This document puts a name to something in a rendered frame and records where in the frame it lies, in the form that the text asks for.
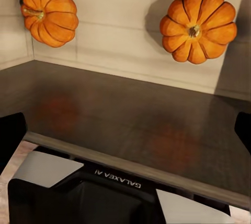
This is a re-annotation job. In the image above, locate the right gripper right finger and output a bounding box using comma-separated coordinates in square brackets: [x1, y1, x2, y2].
[234, 112, 251, 154]

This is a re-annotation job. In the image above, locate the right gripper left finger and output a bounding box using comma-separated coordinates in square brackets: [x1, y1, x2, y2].
[0, 112, 27, 175]

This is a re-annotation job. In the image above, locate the pumpkin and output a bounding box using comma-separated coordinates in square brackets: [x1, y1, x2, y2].
[159, 0, 237, 65]
[21, 0, 78, 48]

